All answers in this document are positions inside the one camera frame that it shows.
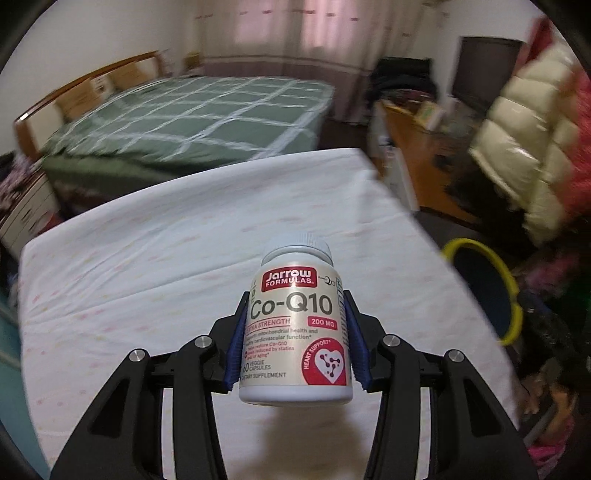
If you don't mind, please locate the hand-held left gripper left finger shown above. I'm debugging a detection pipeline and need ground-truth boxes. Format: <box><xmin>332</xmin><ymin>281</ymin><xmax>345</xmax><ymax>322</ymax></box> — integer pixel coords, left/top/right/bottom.
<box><xmin>50</xmin><ymin>291</ymin><xmax>252</xmax><ymax>480</ymax></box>

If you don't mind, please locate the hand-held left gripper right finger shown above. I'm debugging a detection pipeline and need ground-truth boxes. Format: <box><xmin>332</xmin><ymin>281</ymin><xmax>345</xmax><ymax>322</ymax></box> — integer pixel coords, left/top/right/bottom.
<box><xmin>341</xmin><ymin>288</ymin><xmax>541</xmax><ymax>480</ymax></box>

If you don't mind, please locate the white supplement bottle red label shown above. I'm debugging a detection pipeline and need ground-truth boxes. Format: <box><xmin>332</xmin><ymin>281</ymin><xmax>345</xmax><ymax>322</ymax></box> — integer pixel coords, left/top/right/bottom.
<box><xmin>239</xmin><ymin>233</ymin><xmax>354</xmax><ymax>407</ymax></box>

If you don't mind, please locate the black bin yellow rim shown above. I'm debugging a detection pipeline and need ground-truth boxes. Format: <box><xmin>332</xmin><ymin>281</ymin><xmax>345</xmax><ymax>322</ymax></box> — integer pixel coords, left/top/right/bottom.
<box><xmin>441</xmin><ymin>237</ymin><xmax>525</xmax><ymax>344</ymax></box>

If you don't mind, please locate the wooden desk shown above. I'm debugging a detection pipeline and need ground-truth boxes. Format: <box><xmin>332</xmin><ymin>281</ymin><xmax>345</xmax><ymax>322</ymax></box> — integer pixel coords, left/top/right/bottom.
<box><xmin>374</xmin><ymin>99</ymin><xmax>481</xmax><ymax>213</ymax></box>

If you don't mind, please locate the green plaid quilt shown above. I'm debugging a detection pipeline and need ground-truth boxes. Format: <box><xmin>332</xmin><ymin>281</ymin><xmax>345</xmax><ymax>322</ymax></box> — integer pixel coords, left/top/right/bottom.
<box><xmin>39</xmin><ymin>74</ymin><xmax>335</xmax><ymax>176</ymax></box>

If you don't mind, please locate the green yellow book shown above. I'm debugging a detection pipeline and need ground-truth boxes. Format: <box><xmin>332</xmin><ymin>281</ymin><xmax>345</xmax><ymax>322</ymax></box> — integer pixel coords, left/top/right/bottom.
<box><xmin>416</xmin><ymin>99</ymin><xmax>444</xmax><ymax>130</ymax></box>

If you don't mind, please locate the white nightstand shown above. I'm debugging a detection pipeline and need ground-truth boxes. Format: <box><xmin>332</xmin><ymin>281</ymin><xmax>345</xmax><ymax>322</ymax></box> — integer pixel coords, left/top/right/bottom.
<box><xmin>0</xmin><ymin>173</ymin><xmax>58</xmax><ymax>250</ymax></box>

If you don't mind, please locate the cream puffer jacket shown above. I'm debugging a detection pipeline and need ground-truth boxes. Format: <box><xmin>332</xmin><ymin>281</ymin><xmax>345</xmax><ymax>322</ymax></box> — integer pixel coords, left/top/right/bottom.
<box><xmin>468</xmin><ymin>44</ymin><xmax>591</xmax><ymax>245</ymax></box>

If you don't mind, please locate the pile of dark clothes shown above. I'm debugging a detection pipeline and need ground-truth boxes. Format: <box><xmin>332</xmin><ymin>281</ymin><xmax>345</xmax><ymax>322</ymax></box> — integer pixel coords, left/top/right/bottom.
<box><xmin>367</xmin><ymin>56</ymin><xmax>444</xmax><ymax>121</ymax></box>

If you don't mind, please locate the floral garment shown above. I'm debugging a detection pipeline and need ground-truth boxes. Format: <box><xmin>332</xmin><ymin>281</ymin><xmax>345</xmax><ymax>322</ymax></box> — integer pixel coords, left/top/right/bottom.
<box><xmin>0</xmin><ymin>154</ymin><xmax>42</xmax><ymax>204</ymax></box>

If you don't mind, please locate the black television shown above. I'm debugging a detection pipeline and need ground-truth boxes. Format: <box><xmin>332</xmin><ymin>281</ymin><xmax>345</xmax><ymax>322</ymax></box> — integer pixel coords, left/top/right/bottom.
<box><xmin>450</xmin><ymin>36</ymin><xmax>525</xmax><ymax>114</ymax></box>

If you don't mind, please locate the wooden bed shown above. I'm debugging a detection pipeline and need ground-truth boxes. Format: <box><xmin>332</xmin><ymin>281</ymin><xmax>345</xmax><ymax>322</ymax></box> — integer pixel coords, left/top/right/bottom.
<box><xmin>14</xmin><ymin>51</ymin><xmax>335</xmax><ymax>217</ymax></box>

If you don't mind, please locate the pink sheer curtain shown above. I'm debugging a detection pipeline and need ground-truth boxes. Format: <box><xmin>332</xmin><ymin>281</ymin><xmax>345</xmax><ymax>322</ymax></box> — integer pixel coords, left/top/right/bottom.
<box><xmin>185</xmin><ymin>0</ymin><xmax>426</xmax><ymax>123</ymax></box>

